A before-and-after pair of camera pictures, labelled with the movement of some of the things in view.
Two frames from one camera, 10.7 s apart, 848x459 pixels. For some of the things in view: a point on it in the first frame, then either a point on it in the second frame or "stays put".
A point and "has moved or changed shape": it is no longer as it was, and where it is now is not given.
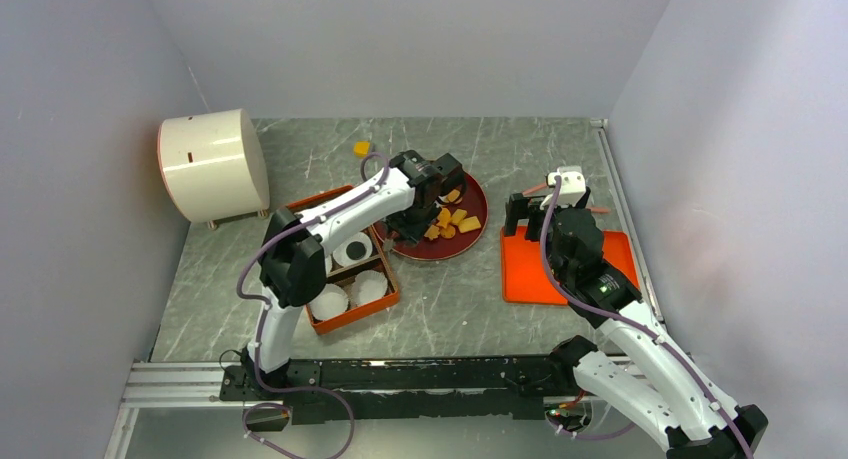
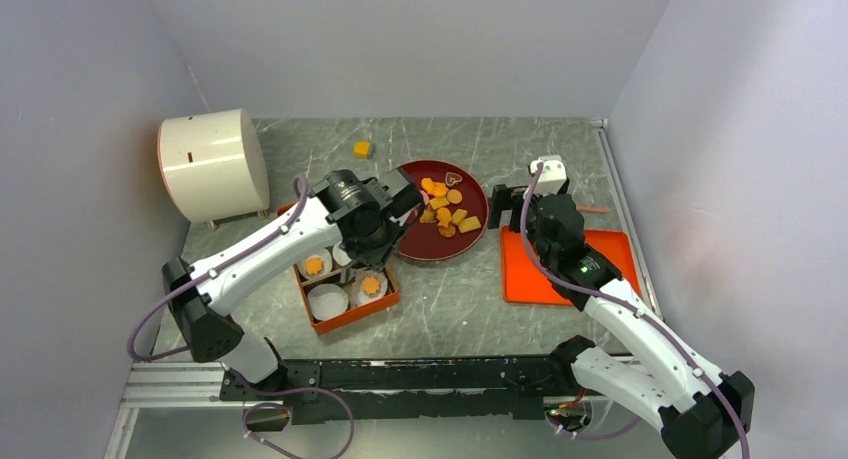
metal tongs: x=388 y=246 has moved or changed shape
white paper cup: x=368 y=286 stays put
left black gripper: x=412 y=232 to x=376 y=258
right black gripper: x=520 y=206 to x=506 y=198
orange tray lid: x=524 y=278 stays put
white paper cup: x=331 y=301 stays put
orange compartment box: x=351 y=292 stays put
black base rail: x=414 y=388 stays put
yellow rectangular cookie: x=469 y=224 stays put
